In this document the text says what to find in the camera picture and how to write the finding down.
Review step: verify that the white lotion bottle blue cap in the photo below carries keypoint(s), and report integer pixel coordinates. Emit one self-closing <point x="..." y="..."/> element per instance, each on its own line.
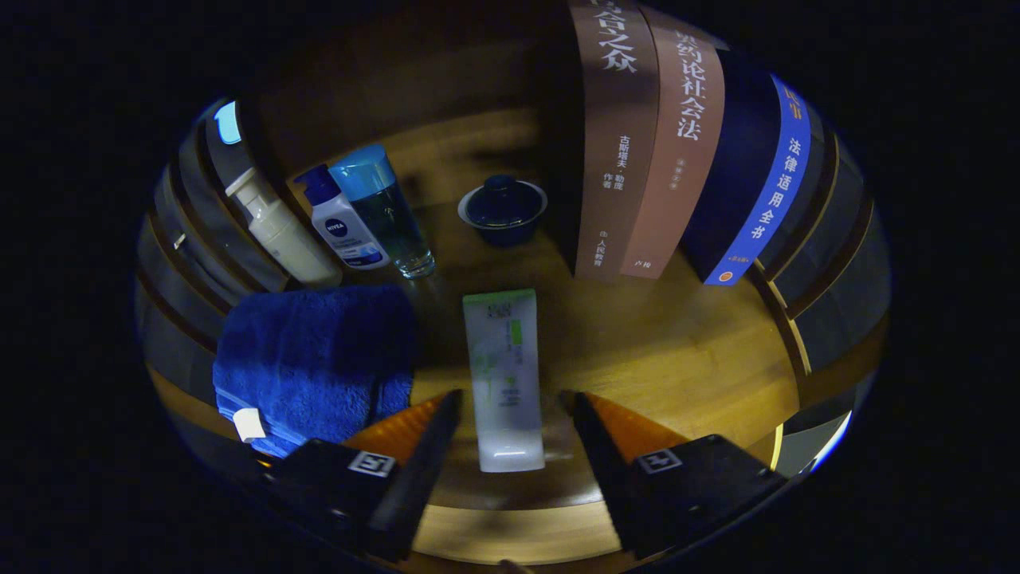
<point x="343" y="231"/>

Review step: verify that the cream pump bottle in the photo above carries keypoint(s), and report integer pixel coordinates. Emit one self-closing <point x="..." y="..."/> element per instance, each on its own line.
<point x="287" y="239"/>

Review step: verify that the dark teal lidded teacup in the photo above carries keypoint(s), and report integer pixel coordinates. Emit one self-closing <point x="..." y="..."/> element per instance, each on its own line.
<point x="502" y="207"/>

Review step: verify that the blue book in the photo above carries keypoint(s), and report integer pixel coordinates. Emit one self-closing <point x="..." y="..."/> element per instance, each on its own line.
<point x="733" y="175"/>

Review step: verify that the white green cosmetic tube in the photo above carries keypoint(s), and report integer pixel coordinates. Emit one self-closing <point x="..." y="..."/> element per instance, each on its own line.
<point x="506" y="375"/>

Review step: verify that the wooden drawer with black knob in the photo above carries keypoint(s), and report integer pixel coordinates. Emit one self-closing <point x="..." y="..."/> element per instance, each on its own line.
<point x="518" y="534"/>

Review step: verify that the teal glass bottle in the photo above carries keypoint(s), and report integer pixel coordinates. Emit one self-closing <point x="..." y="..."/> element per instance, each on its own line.
<point x="390" y="215"/>

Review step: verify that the wooden cabinet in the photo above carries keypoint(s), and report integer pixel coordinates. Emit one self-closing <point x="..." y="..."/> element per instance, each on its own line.
<point x="446" y="88"/>

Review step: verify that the dark brown book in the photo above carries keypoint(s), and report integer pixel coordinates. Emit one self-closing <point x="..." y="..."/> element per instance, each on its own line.
<point x="617" y="119"/>

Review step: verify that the reddish brown book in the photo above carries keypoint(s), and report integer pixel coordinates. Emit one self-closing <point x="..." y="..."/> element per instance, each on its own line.
<point x="677" y="159"/>

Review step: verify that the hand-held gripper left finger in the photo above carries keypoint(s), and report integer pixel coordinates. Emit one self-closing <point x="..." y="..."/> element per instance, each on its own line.
<point x="418" y="478"/>

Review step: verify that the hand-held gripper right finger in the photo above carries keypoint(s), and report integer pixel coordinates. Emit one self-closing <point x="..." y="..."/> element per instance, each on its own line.
<point x="613" y="478"/>

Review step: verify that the wooden countertop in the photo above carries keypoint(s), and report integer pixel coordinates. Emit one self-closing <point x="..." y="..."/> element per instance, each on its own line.
<point x="677" y="359"/>

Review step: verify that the blue folded towel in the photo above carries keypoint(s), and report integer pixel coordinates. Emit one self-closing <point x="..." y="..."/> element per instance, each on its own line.
<point x="319" y="359"/>

